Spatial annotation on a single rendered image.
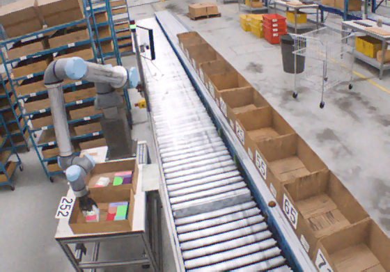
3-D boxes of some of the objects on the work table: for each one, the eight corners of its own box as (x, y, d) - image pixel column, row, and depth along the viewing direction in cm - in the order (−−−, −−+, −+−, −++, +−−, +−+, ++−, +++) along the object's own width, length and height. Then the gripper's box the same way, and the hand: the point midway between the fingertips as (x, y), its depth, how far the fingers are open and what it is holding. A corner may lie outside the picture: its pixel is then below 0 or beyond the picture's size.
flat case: (105, 225, 179) (104, 224, 178) (110, 204, 195) (109, 203, 195) (127, 224, 179) (126, 222, 178) (129, 203, 195) (129, 201, 194)
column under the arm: (104, 161, 240) (93, 125, 224) (108, 144, 263) (99, 110, 247) (136, 156, 241) (127, 120, 225) (138, 139, 264) (129, 104, 247)
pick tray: (90, 174, 227) (86, 164, 222) (139, 169, 227) (136, 158, 222) (83, 200, 202) (78, 188, 197) (136, 195, 202) (132, 184, 197)
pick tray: (81, 204, 199) (76, 193, 194) (135, 199, 199) (131, 187, 194) (73, 234, 174) (67, 224, 169) (132, 231, 174) (127, 219, 169)
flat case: (112, 191, 205) (111, 190, 204) (115, 174, 221) (115, 172, 220) (131, 189, 205) (131, 188, 204) (134, 172, 221) (133, 170, 220)
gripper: (69, 200, 168) (82, 225, 178) (92, 196, 169) (102, 221, 180) (71, 190, 175) (83, 215, 186) (92, 186, 177) (103, 211, 187)
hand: (92, 213), depth 185 cm, fingers closed on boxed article, 7 cm apart
